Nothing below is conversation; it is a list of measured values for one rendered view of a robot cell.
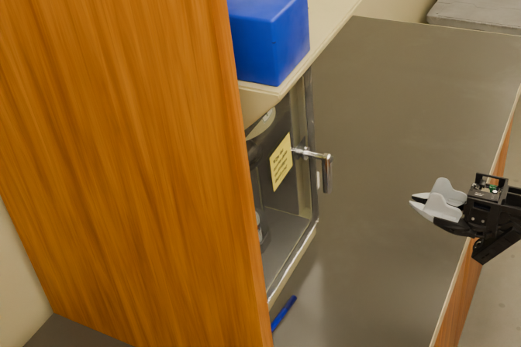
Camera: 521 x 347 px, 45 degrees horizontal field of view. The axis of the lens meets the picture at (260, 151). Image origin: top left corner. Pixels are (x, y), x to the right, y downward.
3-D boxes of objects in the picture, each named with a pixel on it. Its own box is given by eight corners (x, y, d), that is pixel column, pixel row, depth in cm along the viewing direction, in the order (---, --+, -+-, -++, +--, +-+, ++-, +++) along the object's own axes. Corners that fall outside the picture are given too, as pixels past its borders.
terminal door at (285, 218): (247, 328, 113) (217, 150, 89) (315, 219, 133) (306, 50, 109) (251, 330, 112) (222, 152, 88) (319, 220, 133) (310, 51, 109)
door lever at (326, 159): (309, 183, 123) (304, 190, 121) (307, 143, 117) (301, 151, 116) (336, 189, 121) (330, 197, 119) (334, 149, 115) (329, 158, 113)
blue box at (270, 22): (208, 75, 81) (198, 11, 76) (245, 40, 88) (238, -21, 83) (278, 88, 77) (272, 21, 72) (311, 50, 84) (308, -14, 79)
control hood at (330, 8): (209, 142, 87) (198, 80, 81) (305, 37, 109) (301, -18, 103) (284, 160, 82) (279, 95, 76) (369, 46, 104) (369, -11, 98)
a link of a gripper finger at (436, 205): (411, 180, 109) (466, 191, 105) (409, 206, 112) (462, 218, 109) (406, 192, 106) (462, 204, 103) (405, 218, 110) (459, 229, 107)
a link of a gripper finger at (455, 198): (418, 166, 112) (471, 180, 107) (416, 192, 115) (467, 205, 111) (412, 176, 109) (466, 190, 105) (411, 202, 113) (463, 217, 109)
